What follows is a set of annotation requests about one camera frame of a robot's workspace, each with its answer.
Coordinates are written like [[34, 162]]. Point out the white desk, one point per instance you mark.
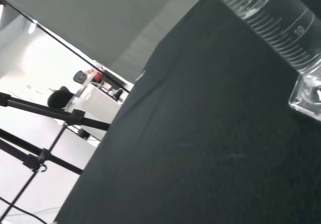
[[100, 103]]

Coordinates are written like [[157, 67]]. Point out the black office chair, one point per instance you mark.
[[79, 77], [59, 99]]

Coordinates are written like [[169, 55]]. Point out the black table cloth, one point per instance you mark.
[[200, 133]]

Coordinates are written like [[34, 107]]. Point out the clear tape strip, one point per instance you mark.
[[140, 76]]

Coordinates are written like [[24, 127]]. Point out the black tripod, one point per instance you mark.
[[50, 112]]

